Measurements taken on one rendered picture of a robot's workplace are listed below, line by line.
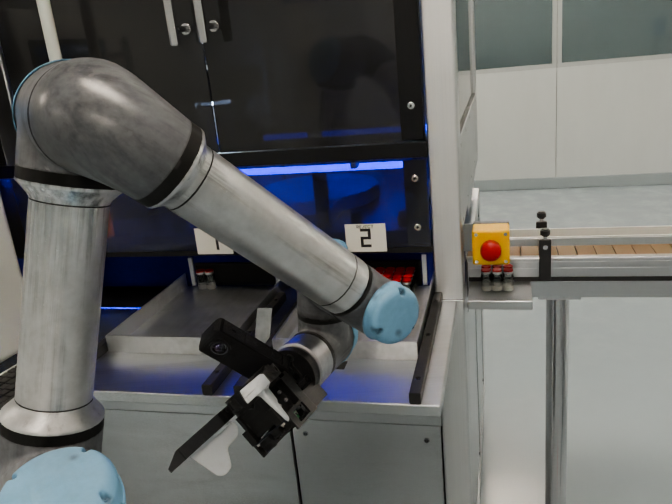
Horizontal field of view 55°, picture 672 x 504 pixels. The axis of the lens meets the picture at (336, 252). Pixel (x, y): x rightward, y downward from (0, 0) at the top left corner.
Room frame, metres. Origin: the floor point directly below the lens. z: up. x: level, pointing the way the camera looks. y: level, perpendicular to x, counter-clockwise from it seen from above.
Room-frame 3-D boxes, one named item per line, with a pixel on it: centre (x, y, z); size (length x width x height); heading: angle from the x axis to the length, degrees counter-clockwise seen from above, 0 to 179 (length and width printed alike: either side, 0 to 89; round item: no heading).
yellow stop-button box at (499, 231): (1.24, -0.31, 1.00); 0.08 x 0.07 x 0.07; 165
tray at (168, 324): (1.28, 0.29, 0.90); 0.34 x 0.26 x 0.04; 165
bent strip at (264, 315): (1.09, 0.16, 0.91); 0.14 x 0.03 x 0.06; 165
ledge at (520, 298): (1.28, -0.34, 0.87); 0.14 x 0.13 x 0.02; 165
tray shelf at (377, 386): (1.17, 0.14, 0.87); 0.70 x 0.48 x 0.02; 75
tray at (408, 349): (1.19, -0.04, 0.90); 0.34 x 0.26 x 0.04; 165
